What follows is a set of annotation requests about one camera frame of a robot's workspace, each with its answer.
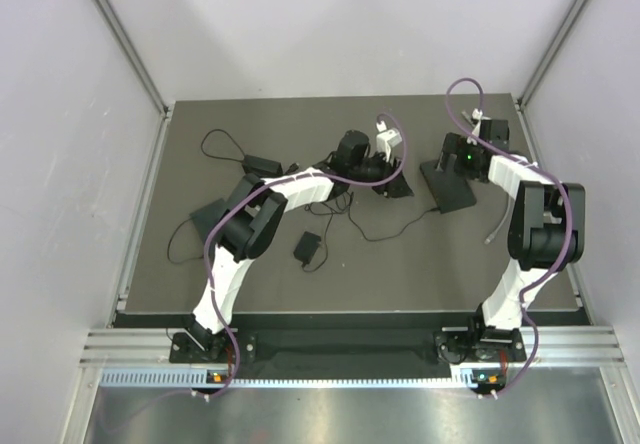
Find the dark grey network switch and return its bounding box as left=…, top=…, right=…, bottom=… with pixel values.
left=419, top=160, right=477, bottom=214

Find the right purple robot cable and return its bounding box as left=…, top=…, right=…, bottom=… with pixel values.
left=444, top=77, right=571, bottom=398

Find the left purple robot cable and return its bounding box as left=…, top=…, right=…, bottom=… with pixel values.
left=99, top=111, right=409, bottom=430

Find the grey ethernet cable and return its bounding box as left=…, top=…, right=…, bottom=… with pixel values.
left=460, top=108, right=514, bottom=244

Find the grey slotted cable duct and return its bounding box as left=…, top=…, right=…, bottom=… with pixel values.
left=99, top=366, right=506, bottom=390

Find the black power brick adapter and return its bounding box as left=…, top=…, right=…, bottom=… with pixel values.
left=241, top=154, right=283, bottom=178

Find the small black wall adapter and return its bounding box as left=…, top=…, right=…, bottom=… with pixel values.
left=293, top=231, right=321, bottom=266

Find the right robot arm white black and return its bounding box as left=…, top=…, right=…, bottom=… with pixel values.
left=420, top=117, right=586, bottom=365

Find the thin black power cord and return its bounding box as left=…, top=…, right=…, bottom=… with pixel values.
left=201, top=128, right=301, bottom=175

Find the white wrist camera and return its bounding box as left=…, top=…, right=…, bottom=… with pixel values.
left=376, top=120, right=403, bottom=162
left=461, top=108, right=484, bottom=145

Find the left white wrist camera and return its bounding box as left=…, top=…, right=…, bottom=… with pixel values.
left=376, top=120, right=403, bottom=162

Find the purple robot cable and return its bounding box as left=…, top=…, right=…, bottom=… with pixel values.
left=444, top=77, right=571, bottom=398
left=99, top=111, right=409, bottom=430

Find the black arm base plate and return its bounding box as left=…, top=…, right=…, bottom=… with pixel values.
left=169, top=314, right=526, bottom=380

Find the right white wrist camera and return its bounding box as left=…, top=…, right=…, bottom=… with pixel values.
left=461, top=108, right=484, bottom=145

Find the thin black adapter cord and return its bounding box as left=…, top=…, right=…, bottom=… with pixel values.
left=299, top=198, right=441, bottom=273

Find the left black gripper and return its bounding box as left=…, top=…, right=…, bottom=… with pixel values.
left=348, top=148, right=413, bottom=198

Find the flat black box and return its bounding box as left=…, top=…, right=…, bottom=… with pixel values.
left=189, top=199, right=232, bottom=242

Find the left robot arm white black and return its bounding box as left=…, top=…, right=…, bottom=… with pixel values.
left=185, top=121, right=412, bottom=361

